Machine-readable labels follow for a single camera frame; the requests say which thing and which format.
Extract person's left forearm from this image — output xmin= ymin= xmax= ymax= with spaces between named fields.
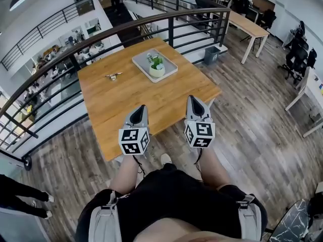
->
xmin=108 ymin=154 xmax=142 ymax=195

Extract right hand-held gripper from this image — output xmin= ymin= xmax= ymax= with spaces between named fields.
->
xmin=184 ymin=95 xmax=216 ymax=149

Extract black railing wooden handrail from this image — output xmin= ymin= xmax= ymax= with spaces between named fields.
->
xmin=0 ymin=0 xmax=232 ymax=165

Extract small brown metal tool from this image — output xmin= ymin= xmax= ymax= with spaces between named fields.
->
xmin=103 ymin=72 xmax=124 ymax=81

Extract black marble round table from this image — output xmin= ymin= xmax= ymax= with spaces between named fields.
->
xmin=268 ymin=199 xmax=316 ymax=242

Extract person's black clothing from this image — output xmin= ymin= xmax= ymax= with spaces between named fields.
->
xmin=75 ymin=163 xmax=268 ymax=242

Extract white rectangular tray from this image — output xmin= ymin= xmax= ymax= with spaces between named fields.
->
xmin=131 ymin=48 xmax=179 ymax=84

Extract long wooden desk white legs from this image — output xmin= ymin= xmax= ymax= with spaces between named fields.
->
xmin=227 ymin=10 xmax=271 ymax=65

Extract small black wheel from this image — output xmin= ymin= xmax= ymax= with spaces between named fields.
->
xmin=22 ymin=155 xmax=33 ymax=171

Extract square wooden table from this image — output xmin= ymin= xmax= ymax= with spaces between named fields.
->
xmin=77 ymin=36 xmax=223 ymax=162

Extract person's right forearm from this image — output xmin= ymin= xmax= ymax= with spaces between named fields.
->
xmin=196 ymin=147 xmax=231 ymax=191

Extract grey harness strap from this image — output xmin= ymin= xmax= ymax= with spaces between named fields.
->
xmin=236 ymin=194 xmax=263 ymax=242
xmin=88 ymin=190 xmax=119 ymax=242

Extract black office chair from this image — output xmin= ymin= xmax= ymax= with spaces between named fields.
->
xmin=259 ymin=9 xmax=277 ymax=30
xmin=284 ymin=20 xmax=307 ymax=50
xmin=277 ymin=39 xmax=310 ymax=85

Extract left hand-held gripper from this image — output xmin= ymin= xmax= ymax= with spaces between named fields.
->
xmin=118 ymin=104 xmax=151 ymax=157

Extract green potted flower white pot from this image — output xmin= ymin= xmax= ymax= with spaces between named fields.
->
xmin=146 ymin=51 xmax=166 ymax=79

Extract grey waste bin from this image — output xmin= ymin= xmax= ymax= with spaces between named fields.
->
xmin=203 ymin=46 xmax=221 ymax=66

